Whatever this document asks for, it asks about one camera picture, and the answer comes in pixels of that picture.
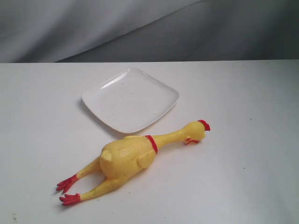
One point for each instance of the yellow rubber chicken toy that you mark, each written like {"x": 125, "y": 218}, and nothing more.
{"x": 122, "y": 159}

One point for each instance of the white square plate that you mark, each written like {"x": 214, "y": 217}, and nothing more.
{"x": 130, "y": 101}

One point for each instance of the grey backdrop cloth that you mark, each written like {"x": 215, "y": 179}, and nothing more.
{"x": 73, "y": 31}

